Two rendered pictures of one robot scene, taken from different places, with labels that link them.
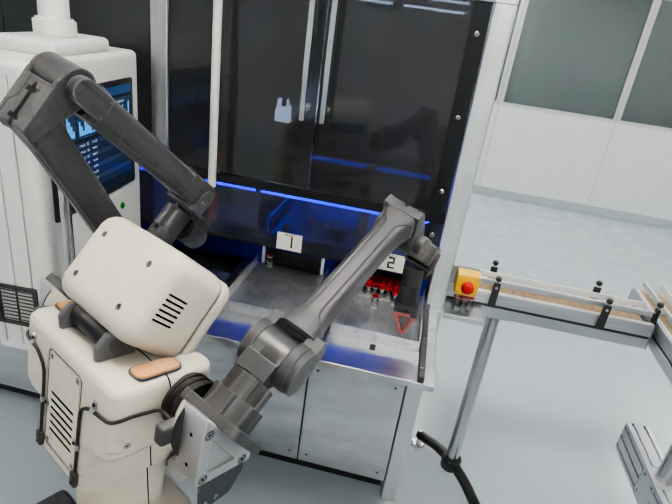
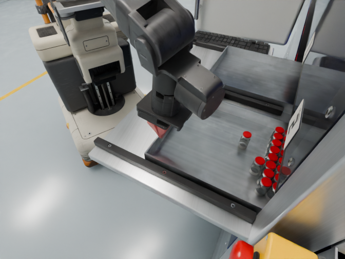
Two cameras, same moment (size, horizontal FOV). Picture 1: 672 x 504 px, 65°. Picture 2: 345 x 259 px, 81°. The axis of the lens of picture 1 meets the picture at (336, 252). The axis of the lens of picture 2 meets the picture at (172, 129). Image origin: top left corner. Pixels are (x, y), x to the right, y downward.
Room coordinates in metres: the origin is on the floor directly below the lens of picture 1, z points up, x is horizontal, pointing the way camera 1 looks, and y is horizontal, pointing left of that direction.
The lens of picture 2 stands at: (1.42, -0.50, 1.29)
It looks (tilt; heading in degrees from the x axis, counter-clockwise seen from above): 48 degrees down; 110
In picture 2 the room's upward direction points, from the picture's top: straight up
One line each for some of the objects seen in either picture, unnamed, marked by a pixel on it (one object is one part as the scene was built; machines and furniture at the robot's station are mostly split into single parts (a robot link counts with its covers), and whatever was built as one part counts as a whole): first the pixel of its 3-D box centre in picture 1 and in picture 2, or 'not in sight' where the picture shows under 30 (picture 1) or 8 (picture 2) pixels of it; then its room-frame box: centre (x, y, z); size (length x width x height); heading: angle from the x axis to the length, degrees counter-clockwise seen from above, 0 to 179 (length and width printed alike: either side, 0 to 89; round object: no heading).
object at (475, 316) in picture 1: (462, 309); not in sight; (1.58, -0.45, 0.87); 0.14 x 0.13 x 0.02; 172
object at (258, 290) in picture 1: (278, 286); (262, 76); (1.50, 0.17, 0.90); 0.34 x 0.26 x 0.04; 172
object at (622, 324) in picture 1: (544, 299); not in sight; (1.64, -0.73, 0.92); 0.69 x 0.16 x 0.16; 82
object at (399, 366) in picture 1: (323, 315); (225, 105); (1.41, 0.01, 0.87); 0.70 x 0.48 x 0.02; 82
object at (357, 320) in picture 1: (381, 308); (232, 146); (1.46, -0.17, 0.90); 0.34 x 0.26 x 0.04; 172
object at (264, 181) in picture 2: (384, 294); (270, 159); (1.54, -0.18, 0.91); 0.18 x 0.02 x 0.05; 82
